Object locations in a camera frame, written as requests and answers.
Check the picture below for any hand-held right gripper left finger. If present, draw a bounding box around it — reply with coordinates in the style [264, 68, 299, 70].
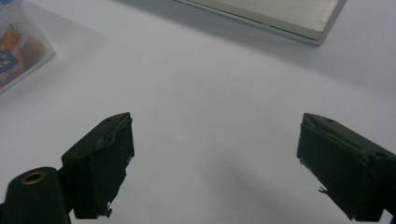
[61, 112, 135, 220]

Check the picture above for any clear plastic box with label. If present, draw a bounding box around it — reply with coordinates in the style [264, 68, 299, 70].
[0, 0, 57, 94]

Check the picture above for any flat silver metal slab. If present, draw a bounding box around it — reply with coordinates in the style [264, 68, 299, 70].
[174, 0, 348, 47]

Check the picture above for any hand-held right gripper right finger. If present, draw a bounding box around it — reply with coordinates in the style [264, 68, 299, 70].
[296, 112, 396, 223]

